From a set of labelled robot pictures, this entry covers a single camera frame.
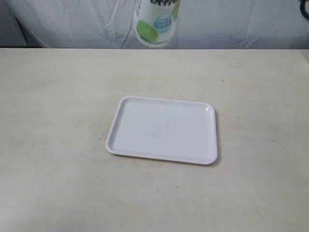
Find white rectangular plastic tray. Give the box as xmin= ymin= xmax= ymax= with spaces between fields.
xmin=106 ymin=96 xmax=218 ymax=165

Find white backdrop cloth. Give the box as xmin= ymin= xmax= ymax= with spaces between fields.
xmin=0 ymin=0 xmax=309 ymax=49

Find clear lime drink bottle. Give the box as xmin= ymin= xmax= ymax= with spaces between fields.
xmin=133 ymin=0 xmax=181 ymax=47

